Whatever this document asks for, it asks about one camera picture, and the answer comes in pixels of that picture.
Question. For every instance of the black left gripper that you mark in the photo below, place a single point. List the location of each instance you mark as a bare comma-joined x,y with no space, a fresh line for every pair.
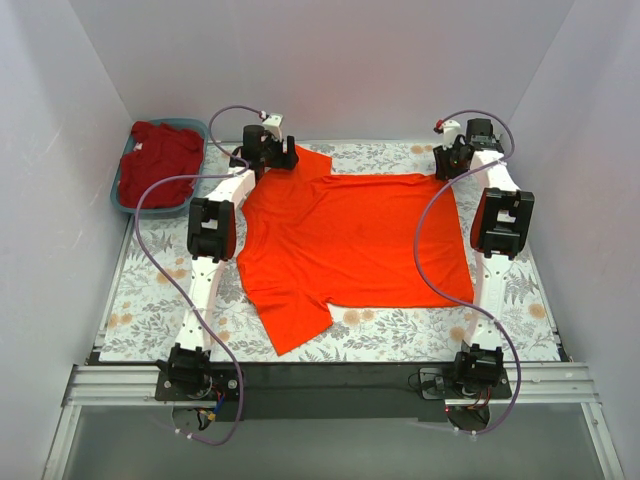
282,153

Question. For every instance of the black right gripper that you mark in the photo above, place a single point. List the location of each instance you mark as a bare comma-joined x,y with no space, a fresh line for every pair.
452,163

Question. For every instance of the orange t shirt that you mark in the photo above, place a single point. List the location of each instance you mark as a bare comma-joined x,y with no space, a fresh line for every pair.
316,239

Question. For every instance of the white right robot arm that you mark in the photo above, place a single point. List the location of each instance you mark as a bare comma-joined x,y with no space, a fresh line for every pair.
497,236

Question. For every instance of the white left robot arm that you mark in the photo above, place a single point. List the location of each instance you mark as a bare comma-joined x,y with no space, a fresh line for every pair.
212,242

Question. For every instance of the red t shirt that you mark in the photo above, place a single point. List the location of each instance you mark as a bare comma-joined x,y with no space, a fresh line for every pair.
160,151

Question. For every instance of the floral table mat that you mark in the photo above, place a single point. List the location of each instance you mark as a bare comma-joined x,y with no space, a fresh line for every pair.
147,307

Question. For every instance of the black front table strip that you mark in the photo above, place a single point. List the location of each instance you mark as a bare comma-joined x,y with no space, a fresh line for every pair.
318,391

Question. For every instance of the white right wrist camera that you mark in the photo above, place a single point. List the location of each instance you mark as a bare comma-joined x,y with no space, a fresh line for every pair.
449,130

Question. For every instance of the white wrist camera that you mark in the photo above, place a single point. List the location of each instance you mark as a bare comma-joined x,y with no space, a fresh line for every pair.
449,130
272,122

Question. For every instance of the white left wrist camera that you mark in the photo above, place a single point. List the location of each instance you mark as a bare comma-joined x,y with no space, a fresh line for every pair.
272,122

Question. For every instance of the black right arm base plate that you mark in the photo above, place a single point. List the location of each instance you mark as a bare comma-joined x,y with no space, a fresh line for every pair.
436,381

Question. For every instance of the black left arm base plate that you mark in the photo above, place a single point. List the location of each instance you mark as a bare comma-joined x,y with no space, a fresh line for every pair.
214,385

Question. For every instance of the aluminium front frame rail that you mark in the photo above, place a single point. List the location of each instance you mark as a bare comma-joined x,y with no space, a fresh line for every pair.
554,383

